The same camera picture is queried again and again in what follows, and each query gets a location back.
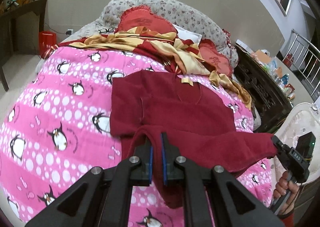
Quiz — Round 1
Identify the red embroidered pillow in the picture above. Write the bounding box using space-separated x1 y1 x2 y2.
199 39 233 76

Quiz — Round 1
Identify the black power cable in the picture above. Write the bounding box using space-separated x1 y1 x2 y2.
49 24 68 35

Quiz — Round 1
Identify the dark wooden console table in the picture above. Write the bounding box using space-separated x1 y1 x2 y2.
0 0 48 93

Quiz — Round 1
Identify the pink penguin print blanket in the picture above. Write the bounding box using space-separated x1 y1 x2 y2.
0 42 275 227

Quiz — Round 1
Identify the red ruffled heart pillow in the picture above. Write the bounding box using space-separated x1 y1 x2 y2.
116 5 178 39

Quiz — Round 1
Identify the person's right hand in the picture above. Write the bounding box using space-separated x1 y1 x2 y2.
272 174 300 207

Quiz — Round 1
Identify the person's right forearm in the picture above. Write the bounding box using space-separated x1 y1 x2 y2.
280 211 295 227

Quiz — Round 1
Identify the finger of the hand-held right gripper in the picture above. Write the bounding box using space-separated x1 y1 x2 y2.
271 135 284 155

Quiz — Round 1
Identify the dark red fleece garment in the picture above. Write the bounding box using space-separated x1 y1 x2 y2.
109 70 278 209

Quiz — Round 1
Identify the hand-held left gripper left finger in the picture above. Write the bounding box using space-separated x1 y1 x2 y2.
25 141 153 227

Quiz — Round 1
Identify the dark carved wooden nightstand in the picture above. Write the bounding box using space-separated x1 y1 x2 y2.
234 44 293 134

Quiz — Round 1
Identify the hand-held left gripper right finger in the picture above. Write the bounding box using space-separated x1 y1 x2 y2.
161 132 285 227

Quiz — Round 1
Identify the white pillow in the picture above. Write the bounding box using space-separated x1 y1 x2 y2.
172 24 202 44

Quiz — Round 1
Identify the metal stair railing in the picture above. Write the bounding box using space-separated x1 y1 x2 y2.
282 29 320 108

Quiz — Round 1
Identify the red plastic bin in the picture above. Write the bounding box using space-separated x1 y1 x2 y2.
39 31 57 55

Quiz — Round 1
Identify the white patterned chair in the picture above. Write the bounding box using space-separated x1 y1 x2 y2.
271 102 320 207

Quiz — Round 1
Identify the red and gold striped quilt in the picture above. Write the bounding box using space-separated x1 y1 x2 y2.
41 26 253 110

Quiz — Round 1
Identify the pile of bottles and packets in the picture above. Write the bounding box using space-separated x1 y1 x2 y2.
250 49 295 100

